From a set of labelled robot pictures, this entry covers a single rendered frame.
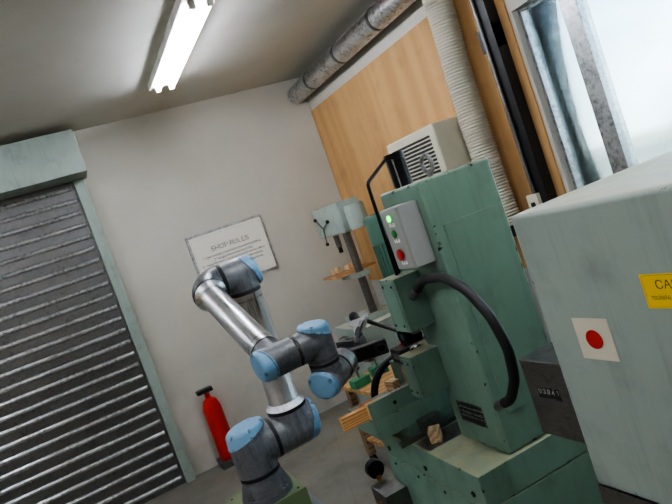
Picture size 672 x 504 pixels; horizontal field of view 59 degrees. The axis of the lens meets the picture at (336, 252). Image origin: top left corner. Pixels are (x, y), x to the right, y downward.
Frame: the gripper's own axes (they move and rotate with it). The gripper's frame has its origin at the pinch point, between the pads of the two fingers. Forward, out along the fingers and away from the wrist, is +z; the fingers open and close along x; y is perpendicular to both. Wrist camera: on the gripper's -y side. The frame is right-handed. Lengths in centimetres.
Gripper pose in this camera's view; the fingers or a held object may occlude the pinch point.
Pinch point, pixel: (374, 332)
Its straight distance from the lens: 200.8
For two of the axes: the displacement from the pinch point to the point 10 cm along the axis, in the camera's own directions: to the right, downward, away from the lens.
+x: 2.8, 9.4, 2.0
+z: 4.0, -3.0, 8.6
